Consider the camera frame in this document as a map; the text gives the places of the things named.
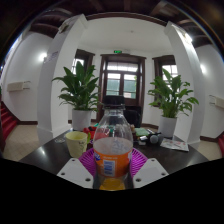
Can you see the dark framed window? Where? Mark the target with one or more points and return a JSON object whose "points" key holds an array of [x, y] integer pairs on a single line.
{"points": [[170, 68], [87, 56]]}

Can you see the dark wooden glazed door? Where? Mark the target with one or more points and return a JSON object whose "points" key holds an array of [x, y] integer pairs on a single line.
{"points": [[121, 80]]}

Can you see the paper notice on column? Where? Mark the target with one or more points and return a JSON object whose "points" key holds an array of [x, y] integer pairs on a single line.
{"points": [[51, 57]]}

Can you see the clear orange drink bottle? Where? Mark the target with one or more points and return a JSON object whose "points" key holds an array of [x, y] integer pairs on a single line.
{"points": [[112, 160]]}

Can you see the printed paper leaflet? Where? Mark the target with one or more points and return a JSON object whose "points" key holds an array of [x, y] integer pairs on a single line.
{"points": [[175, 145]]}

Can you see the red carpeted staircase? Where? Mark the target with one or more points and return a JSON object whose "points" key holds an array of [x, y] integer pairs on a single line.
{"points": [[6, 120]]}

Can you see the oval white sticker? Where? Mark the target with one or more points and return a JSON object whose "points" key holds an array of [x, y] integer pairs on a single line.
{"points": [[60, 140]]}

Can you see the green cloth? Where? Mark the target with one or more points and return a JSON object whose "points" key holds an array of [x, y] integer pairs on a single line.
{"points": [[141, 131]]}

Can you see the green plant in white pot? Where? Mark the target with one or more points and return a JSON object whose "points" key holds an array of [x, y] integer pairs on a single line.
{"points": [[167, 126], [81, 120]]}

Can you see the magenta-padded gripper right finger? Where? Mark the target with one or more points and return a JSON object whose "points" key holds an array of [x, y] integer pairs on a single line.
{"points": [[148, 171]]}

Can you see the grey headphones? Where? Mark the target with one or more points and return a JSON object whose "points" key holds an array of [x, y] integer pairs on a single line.
{"points": [[155, 138]]}

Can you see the green exit sign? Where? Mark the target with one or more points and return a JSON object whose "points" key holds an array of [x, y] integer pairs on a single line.
{"points": [[117, 51]]}

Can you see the dark chair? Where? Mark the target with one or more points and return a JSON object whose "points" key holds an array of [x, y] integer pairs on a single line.
{"points": [[135, 116]]}

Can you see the pale yellow cup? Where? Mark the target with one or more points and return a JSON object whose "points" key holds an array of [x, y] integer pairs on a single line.
{"points": [[76, 145]]}

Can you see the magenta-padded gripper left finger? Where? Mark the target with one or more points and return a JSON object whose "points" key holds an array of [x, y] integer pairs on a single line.
{"points": [[75, 171]]}

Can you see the white wall unit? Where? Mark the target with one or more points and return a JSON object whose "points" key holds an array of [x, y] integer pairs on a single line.
{"points": [[18, 86], [217, 101]]}

